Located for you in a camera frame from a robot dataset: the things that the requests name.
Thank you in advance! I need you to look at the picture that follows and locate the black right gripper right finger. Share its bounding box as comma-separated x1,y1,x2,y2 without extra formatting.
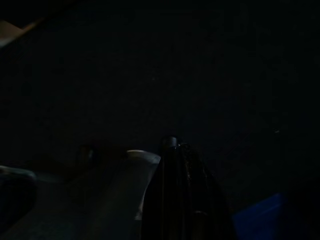
177,142,238,240

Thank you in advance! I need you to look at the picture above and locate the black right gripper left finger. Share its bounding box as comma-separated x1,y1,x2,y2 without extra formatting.
140,135,186,240

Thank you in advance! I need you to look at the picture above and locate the blue box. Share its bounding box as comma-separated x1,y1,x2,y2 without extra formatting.
233,192,288,240

